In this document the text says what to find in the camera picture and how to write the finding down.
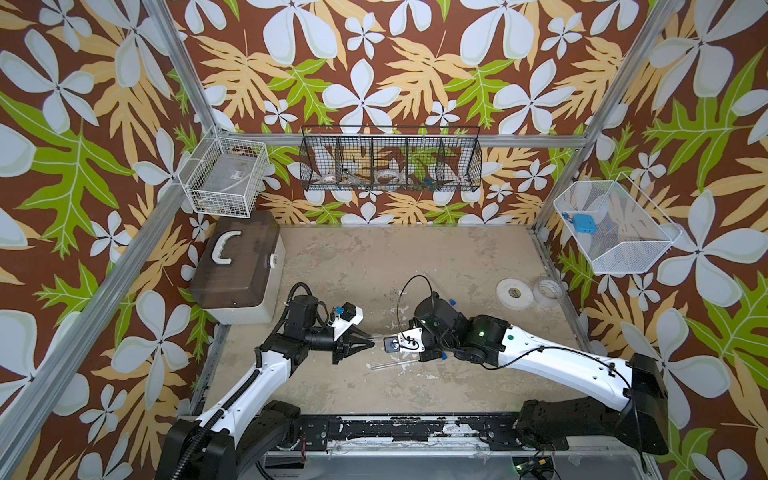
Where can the white foam tape roll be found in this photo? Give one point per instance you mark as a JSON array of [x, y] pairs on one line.
[[514, 294]]

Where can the black wire basket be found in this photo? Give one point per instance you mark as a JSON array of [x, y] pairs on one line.
[[390, 158]]

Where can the aluminium frame post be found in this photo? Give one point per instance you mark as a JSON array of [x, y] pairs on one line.
[[652, 28], [159, 12]]

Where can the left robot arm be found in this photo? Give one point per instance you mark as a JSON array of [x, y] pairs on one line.
[[230, 439]]

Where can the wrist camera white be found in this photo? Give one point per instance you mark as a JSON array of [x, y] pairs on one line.
[[343, 318], [409, 341]]

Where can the aluminium frame post right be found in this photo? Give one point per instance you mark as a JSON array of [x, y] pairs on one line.
[[652, 28]]

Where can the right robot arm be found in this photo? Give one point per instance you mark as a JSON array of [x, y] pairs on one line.
[[625, 399]]

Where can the white wire basket left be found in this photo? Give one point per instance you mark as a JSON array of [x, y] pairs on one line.
[[224, 173]]

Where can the white wire basket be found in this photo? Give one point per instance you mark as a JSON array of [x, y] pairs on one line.
[[224, 173], [633, 231]]

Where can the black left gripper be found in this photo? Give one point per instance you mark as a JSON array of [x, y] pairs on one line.
[[344, 345]]

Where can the clear packing tape roll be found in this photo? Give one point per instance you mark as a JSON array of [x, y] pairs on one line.
[[548, 293]]

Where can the brown lid storage box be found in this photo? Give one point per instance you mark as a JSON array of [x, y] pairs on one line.
[[237, 279]]

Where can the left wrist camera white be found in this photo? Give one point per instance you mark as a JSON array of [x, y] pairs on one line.
[[343, 318]]

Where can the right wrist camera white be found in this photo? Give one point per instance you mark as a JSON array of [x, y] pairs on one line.
[[409, 341]]

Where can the aluminium frame post left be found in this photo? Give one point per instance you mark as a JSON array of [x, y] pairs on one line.
[[159, 12]]

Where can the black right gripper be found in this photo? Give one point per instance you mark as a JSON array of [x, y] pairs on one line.
[[426, 356]]

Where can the blue object in basket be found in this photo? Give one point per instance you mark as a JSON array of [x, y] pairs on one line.
[[584, 224]]

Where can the white wire basket right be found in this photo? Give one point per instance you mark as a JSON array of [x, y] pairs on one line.
[[633, 231]]

